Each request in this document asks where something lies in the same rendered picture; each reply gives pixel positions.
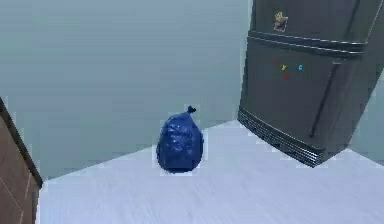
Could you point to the blue tied rubbish bag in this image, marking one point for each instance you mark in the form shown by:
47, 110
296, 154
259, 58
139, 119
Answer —
180, 143

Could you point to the dark grey fridge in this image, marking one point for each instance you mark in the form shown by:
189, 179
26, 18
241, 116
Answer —
286, 100

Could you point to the yellow fridge magnet picture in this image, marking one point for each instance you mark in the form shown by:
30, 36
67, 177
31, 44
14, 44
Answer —
280, 22

